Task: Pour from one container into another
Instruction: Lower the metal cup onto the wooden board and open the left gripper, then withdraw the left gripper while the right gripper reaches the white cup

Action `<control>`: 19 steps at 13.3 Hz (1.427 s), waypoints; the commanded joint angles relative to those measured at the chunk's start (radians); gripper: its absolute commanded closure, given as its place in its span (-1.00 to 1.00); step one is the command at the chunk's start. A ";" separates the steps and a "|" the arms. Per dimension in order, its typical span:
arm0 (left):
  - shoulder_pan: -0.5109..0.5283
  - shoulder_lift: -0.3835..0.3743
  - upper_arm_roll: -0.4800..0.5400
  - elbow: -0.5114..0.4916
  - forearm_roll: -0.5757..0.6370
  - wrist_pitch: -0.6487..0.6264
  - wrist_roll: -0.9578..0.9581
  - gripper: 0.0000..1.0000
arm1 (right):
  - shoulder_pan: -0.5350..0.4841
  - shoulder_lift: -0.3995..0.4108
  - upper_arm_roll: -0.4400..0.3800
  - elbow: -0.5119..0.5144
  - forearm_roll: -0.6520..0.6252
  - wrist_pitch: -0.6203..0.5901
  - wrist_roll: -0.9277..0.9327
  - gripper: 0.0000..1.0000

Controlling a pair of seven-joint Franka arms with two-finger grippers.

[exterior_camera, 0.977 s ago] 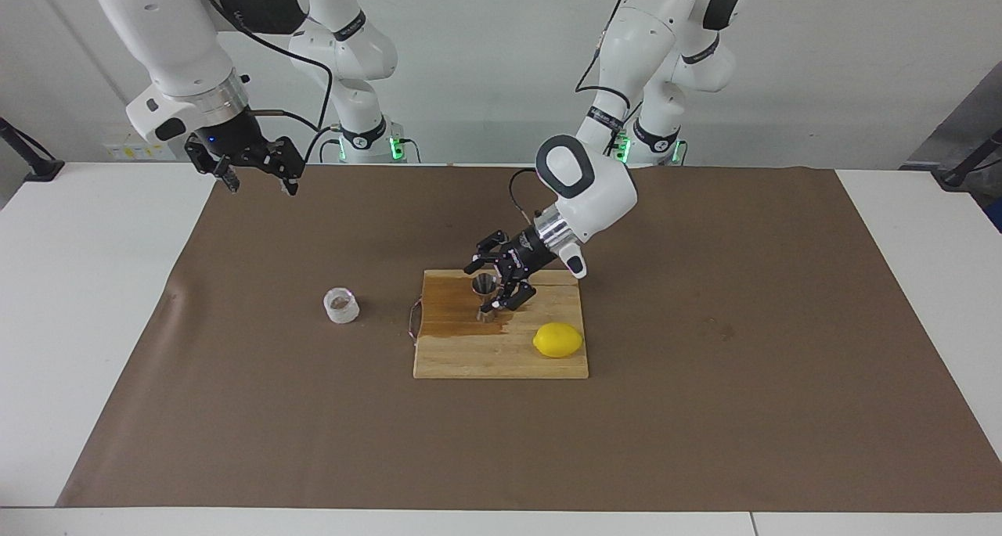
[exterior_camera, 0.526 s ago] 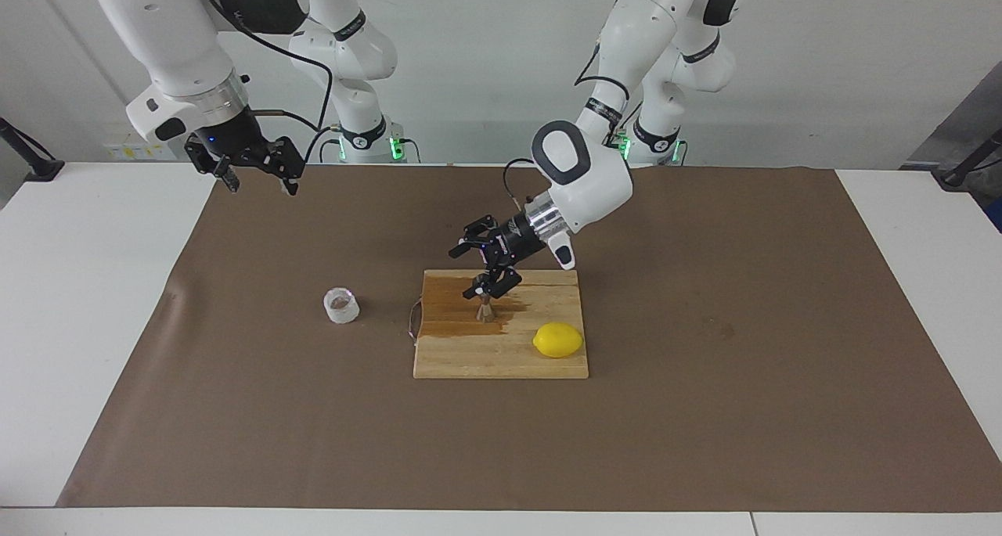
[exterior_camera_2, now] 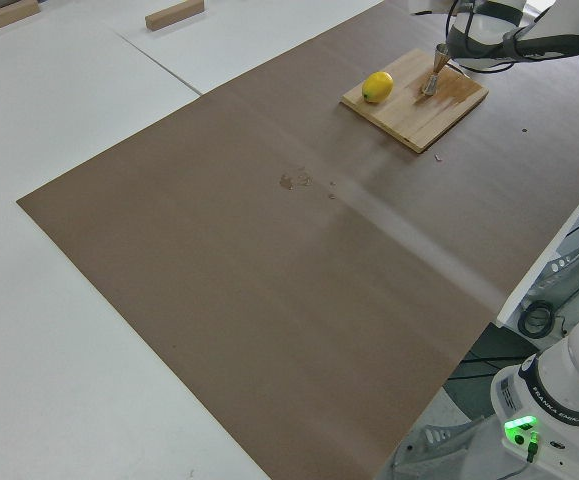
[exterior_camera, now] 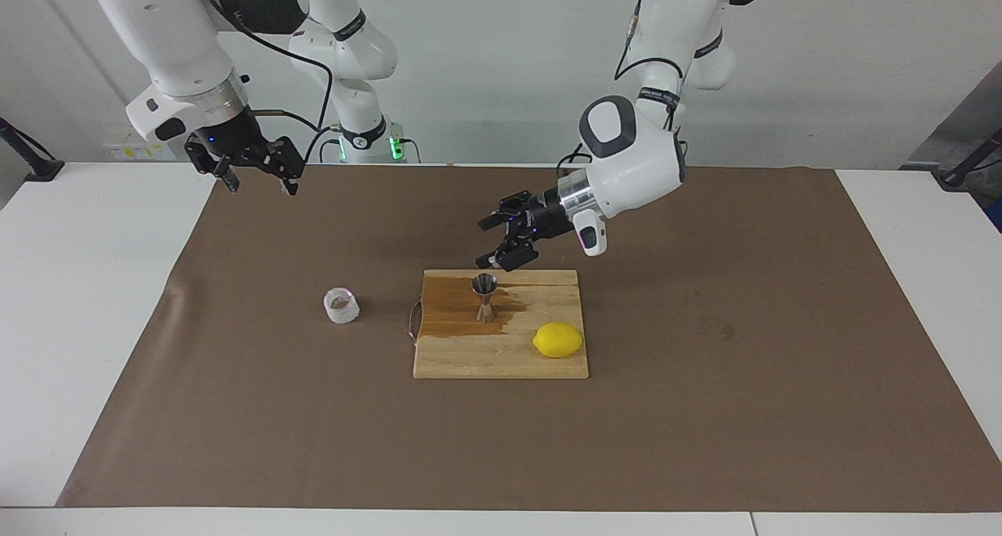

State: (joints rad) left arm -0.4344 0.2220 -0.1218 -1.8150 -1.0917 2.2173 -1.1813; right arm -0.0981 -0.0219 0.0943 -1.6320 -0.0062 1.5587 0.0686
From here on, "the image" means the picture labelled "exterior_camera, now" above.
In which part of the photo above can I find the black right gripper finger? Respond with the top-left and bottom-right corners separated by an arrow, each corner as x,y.
248,136 -> 306,198
185,135 -> 240,194

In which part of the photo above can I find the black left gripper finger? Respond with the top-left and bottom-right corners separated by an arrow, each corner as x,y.
474,234 -> 539,273
478,192 -> 534,232

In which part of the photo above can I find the steel jigger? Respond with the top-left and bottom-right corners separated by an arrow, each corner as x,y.
471,273 -> 499,323

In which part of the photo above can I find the yellow lemon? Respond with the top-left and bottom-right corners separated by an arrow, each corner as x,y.
533,322 -> 585,359

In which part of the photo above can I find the wooden cutting board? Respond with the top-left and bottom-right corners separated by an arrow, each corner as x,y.
409,268 -> 589,380

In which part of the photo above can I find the black clamp stand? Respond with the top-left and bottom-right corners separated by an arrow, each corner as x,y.
0,117 -> 65,183
935,128 -> 1002,191

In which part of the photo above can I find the brown table mat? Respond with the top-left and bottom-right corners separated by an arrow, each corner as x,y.
56,163 -> 1002,513

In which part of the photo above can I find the white wall socket strip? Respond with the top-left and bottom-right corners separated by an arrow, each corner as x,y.
103,133 -> 176,161

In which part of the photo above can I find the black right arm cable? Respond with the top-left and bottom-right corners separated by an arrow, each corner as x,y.
200,0 -> 334,165

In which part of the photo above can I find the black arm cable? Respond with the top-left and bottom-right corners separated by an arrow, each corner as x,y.
200,0 -> 334,165
614,0 -> 684,134

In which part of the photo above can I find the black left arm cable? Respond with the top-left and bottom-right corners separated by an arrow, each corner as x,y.
614,0 -> 684,134

